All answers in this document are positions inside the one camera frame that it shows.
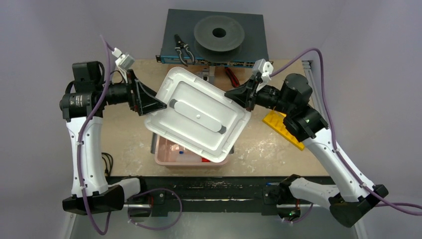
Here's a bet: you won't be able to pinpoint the aluminium rail frame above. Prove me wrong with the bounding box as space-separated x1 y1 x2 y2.
67 60 367 239

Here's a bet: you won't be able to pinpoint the yellow test tube rack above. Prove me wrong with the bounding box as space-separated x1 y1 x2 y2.
262 111 305 151

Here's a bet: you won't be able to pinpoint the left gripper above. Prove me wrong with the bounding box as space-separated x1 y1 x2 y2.
96 69 166 115

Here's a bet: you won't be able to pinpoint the black wire stripper pliers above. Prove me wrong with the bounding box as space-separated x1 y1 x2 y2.
174 34 196 66

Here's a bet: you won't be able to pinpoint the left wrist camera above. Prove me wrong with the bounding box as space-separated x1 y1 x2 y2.
112 47 135 75

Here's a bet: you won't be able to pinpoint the white plastic lid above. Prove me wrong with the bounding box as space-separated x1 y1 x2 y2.
144 67 251 163

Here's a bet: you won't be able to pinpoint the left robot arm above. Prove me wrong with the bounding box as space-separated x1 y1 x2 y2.
59 61 167 215

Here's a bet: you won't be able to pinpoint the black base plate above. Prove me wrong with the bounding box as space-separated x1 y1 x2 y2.
116 176 313 217

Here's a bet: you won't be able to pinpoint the grey network switch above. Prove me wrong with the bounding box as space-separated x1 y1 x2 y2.
156 9 269 68

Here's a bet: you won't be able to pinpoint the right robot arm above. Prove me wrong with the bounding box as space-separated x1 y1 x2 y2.
225 73 388 228

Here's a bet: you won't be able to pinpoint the grey metal bracket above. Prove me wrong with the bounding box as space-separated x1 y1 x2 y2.
199 66 215 85

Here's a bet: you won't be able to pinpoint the red utility knife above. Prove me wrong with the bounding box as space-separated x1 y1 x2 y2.
224 67 240 88

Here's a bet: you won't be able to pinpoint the pink plastic bin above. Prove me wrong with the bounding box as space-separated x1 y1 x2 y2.
150 133 227 169

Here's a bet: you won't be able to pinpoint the grey cable spool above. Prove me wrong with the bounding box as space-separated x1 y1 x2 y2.
194 15 245 63

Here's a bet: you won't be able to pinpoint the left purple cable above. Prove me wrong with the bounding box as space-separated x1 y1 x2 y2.
76 34 183 236

